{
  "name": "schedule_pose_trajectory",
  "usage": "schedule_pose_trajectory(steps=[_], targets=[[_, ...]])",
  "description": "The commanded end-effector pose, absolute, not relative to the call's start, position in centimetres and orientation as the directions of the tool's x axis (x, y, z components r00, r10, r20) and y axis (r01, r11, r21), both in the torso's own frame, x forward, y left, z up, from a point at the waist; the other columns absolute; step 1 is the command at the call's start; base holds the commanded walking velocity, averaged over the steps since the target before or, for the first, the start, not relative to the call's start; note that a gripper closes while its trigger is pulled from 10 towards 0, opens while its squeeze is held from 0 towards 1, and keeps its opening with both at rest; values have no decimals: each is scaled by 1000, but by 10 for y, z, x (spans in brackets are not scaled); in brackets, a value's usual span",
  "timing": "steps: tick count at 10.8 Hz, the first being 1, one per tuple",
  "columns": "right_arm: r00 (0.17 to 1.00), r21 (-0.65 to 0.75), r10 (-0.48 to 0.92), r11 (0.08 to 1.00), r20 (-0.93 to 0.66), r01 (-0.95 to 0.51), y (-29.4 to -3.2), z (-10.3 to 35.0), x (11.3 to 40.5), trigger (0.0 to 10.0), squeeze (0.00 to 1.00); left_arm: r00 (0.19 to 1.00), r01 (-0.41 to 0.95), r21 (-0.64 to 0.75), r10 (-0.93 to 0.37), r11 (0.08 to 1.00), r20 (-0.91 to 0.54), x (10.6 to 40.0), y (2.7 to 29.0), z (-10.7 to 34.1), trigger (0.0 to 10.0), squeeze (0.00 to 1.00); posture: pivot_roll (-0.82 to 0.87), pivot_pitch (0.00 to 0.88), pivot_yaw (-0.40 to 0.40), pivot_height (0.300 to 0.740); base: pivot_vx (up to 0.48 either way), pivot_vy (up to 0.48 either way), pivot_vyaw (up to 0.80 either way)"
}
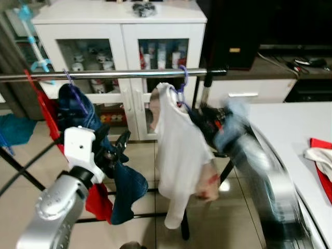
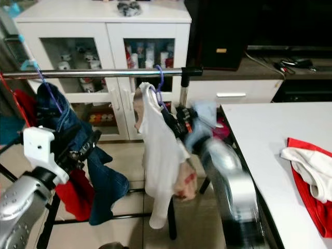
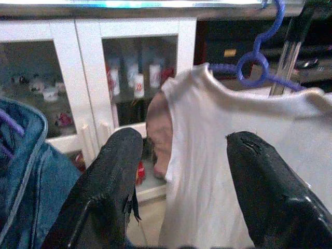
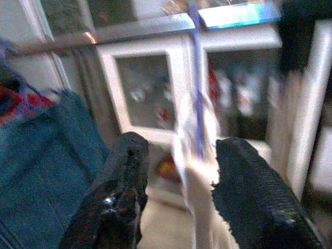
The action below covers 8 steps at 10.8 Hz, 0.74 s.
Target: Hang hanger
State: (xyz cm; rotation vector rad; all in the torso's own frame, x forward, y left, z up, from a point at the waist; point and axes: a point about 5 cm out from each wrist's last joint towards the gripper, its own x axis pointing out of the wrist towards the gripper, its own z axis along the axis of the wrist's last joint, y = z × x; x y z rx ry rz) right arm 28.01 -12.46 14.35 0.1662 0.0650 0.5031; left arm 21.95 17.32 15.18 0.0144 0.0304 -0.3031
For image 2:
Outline dark TV stand white drawers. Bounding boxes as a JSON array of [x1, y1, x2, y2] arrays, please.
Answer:
[[187, 49, 332, 107]]

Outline black television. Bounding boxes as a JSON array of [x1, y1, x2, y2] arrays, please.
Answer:
[[252, 0, 332, 48]]

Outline black speaker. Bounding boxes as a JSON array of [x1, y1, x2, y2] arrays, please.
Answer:
[[184, 0, 255, 71]]

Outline thin red hanger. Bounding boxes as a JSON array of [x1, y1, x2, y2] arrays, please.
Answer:
[[0, 73, 27, 128]]

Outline plain white garment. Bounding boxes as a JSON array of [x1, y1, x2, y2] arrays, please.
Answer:
[[280, 147, 332, 204]]

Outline teal cloth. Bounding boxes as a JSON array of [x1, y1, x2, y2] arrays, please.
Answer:
[[0, 115, 14, 146]]

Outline white pole light-blue clips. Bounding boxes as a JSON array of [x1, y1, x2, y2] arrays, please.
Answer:
[[3, 3, 39, 72]]

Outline white glass-door cabinet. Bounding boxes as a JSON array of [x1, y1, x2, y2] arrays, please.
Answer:
[[13, 0, 192, 142]]

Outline blue denim garment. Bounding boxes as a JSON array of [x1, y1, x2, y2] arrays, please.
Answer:
[[39, 82, 130, 226]]

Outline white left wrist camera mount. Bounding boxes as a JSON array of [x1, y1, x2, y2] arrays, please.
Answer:
[[23, 126, 71, 185]]

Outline white shirt pink print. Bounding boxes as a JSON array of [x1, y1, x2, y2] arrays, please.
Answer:
[[133, 82, 199, 230]]

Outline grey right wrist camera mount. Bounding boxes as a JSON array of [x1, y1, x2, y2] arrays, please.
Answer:
[[184, 101, 221, 151]]

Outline purple hanger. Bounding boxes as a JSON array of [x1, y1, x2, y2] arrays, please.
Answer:
[[34, 62, 63, 112], [152, 65, 168, 109]]

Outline silver black clothes rack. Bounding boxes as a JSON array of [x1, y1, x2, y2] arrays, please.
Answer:
[[0, 65, 204, 249]]

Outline small grey toy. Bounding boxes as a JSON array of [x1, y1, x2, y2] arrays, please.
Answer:
[[117, 2, 142, 17]]

